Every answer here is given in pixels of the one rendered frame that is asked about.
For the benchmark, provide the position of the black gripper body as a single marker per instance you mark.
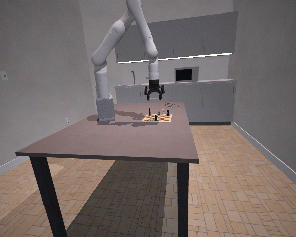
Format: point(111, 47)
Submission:
point(154, 83)

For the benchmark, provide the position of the brown and cream chessboard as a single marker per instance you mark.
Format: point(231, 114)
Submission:
point(162, 118)

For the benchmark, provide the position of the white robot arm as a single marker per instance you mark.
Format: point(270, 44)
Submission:
point(112, 38)

